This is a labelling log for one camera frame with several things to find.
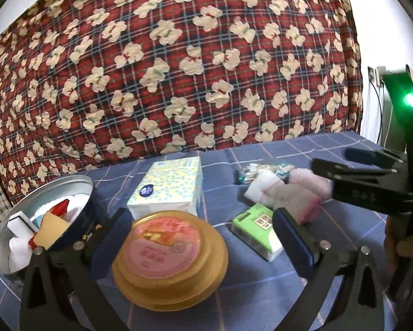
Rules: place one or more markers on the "white foam block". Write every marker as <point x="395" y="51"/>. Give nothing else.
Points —
<point x="21" y="226"/>

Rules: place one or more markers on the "green pocket tissue pack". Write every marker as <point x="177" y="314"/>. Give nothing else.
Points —
<point x="254" y="227"/>

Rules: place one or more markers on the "white cloth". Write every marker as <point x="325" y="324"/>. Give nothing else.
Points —
<point x="264" y="189"/>

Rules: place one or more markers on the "yellow dotted tissue box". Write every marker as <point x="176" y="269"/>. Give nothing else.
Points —
<point x="173" y="185"/>

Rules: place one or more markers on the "cotton swab plastic bag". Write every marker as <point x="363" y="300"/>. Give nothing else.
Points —
<point x="250" y="172"/>

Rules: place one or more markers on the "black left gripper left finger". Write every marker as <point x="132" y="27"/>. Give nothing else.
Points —
<point x="53" y="275"/>

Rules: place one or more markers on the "yellow sponge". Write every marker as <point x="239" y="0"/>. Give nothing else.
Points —
<point x="51" y="228"/>

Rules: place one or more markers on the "pink fluffy puff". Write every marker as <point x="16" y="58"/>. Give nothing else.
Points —
<point x="320" y="186"/>

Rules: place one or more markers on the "blue checked bed sheet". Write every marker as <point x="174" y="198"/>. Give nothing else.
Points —
<point x="255" y="294"/>

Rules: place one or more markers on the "pink mesh cloth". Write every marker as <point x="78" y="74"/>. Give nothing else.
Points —
<point x="302" y="205"/>

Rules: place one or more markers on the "red plaid teddy bear blanket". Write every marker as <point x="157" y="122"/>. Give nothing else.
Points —
<point x="90" y="83"/>

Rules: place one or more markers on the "round metal tin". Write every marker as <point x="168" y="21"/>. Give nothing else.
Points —
<point x="83" y="214"/>

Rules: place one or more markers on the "gold pink tin lid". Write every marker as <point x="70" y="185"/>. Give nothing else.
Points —
<point x="170" y="261"/>

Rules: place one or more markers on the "red fabric pouch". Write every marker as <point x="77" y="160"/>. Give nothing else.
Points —
<point x="60" y="210"/>

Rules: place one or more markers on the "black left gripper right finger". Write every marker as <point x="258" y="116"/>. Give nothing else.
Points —
<point x="359" y="301"/>

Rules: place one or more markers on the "wall power socket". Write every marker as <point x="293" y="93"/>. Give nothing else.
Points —
<point x="372" y="75"/>

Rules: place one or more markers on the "white charger plug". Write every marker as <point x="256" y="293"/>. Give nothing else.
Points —
<point x="379" y="73"/>

